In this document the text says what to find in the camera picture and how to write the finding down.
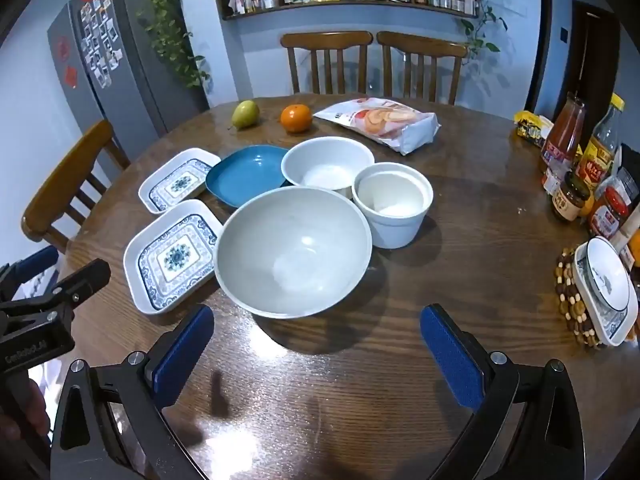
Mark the white snack bag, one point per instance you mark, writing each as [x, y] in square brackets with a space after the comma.
[385, 122]

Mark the blue patterned square plate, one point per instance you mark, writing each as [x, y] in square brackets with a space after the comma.
[175, 185]
[170, 260]

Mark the patterned rectangular dish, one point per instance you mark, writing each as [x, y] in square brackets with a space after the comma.
[607, 322]

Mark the beaded wooden trivet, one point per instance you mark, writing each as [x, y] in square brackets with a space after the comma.
[567, 300]

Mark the white straight-sided rimmed bowl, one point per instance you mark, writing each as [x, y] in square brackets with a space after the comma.
[395, 225]

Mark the brown sauce jar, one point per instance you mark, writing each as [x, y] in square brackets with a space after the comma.
[570, 200]

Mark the yellow-capped oil bottle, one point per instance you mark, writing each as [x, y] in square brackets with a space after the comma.
[602, 150]

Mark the green pear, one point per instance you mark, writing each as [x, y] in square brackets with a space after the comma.
[245, 115]

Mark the grey refrigerator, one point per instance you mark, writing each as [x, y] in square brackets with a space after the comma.
[135, 60]

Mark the small orange fruit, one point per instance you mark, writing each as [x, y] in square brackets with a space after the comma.
[635, 245]

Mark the small white-lidded jar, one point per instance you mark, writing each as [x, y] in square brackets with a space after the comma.
[551, 182]

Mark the red sauce bottle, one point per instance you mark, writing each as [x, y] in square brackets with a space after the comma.
[562, 140]

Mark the trailing green plant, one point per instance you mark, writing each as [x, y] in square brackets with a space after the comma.
[170, 30]

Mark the medium white bowl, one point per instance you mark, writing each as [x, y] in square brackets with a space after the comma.
[325, 160]

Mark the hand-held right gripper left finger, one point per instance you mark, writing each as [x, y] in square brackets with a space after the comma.
[182, 350]

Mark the small white rimmed bowl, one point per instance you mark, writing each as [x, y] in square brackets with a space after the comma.
[607, 275]

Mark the cluster of fridge magnets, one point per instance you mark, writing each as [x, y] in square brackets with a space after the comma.
[100, 35]

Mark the red sauce jar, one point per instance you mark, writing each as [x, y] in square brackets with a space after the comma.
[607, 215]

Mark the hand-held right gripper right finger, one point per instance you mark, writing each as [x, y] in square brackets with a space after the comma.
[450, 355]

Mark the yellow snack packet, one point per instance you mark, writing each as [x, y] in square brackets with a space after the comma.
[532, 127]

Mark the person's left hand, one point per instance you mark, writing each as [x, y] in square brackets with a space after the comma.
[27, 410]

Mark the small hanging green plant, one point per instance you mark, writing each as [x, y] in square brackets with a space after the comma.
[482, 30]

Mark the wooden chair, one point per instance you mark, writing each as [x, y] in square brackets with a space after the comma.
[65, 185]
[420, 45]
[325, 42]

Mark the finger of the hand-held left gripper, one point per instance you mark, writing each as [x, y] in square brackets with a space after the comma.
[37, 260]
[85, 280]

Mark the orange mandarin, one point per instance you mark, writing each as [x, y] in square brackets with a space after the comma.
[296, 118]

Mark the large grey bowl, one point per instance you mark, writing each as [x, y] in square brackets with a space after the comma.
[290, 255]

